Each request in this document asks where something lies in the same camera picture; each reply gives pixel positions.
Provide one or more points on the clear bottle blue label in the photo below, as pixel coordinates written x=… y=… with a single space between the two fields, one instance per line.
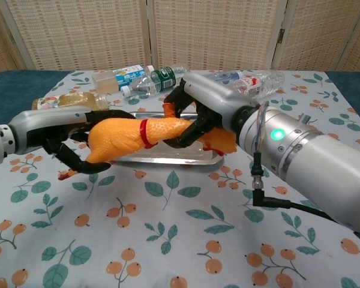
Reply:
x=225 y=77

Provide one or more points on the rectangular metal tray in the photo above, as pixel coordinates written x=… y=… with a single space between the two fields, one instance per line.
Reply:
x=174 y=160

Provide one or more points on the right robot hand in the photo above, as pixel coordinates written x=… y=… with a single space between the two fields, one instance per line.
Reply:
x=216 y=96

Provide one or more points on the metal screen hinge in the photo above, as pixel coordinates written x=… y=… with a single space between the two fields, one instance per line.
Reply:
x=281 y=36

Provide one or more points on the small clear bottle white cap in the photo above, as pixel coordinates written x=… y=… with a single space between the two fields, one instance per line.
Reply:
x=141 y=88

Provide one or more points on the woven folding screen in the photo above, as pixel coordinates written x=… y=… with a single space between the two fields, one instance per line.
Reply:
x=198 y=33

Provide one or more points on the clear bottle green label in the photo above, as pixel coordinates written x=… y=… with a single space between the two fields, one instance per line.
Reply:
x=165 y=78

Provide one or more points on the clear bottle red white label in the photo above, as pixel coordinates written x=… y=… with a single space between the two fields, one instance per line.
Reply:
x=267 y=84

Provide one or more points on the teal table cover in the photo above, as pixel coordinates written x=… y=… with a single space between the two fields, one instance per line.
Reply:
x=9 y=90

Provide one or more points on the square bottle blue white label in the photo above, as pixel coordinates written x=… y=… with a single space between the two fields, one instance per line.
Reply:
x=129 y=77

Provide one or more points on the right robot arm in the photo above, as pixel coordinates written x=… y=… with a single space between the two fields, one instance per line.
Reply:
x=318 y=162

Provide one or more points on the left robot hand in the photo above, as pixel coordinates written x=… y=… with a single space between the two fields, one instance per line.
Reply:
x=48 y=120

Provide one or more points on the orange rubber toy chicken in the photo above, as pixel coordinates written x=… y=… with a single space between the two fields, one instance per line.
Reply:
x=120 y=135

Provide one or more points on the yellow liquid bottle floral label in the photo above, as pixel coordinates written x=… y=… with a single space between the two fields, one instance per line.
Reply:
x=78 y=99

